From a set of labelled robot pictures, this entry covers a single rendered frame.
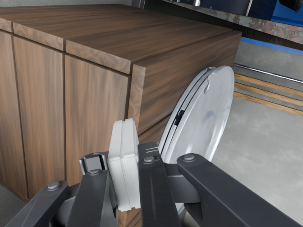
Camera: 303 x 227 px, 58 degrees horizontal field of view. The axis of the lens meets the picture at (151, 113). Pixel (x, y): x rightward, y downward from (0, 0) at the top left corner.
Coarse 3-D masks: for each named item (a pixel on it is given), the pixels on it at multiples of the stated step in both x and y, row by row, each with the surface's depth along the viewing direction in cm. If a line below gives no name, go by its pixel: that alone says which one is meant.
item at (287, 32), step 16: (144, 0) 80; (160, 0) 78; (176, 16) 77; (192, 16) 74; (208, 16) 72; (224, 16) 70; (240, 16) 68; (256, 32) 67; (272, 32) 65; (288, 32) 64
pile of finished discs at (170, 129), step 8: (208, 72) 46; (200, 80) 44; (208, 80) 44; (192, 88) 45; (184, 96) 42; (192, 96) 42; (184, 104) 42; (176, 112) 41; (176, 120) 42; (168, 128) 41; (176, 128) 43; (224, 128) 65; (168, 136) 41; (160, 144) 41; (168, 144) 41; (160, 152) 41
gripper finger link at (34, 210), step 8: (48, 184) 13; (56, 184) 12; (64, 184) 12; (40, 192) 12; (48, 192) 12; (56, 192) 12; (64, 192) 12; (32, 200) 11; (40, 200) 11; (48, 200) 11; (56, 200) 11; (64, 200) 12; (24, 208) 11; (32, 208) 11; (40, 208) 11; (48, 208) 11; (56, 208) 11; (16, 216) 10; (24, 216) 10; (32, 216) 10; (40, 216) 10; (48, 216) 11; (8, 224) 10; (16, 224) 10; (24, 224) 10; (32, 224) 10; (40, 224) 10; (48, 224) 10
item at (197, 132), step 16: (224, 80) 48; (208, 96) 43; (224, 96) 52; (192, 112) 38; (208, 112) 46; (224, 112) 57; (192, 128) 41; (208, 128) 48; (176, 144) 37; (192, 144) 43; (208, 144) 52
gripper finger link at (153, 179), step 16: (144, 160) 13; (160, 160) 13; (144, 176) 12; (160, 176) 11; (144, 192) 10; (160, 192) 10; (144, 208) 9; (160, 208) 9; (176, 208) 9; (144, 224) 9; (160, 224) 8; (176, 224) 8
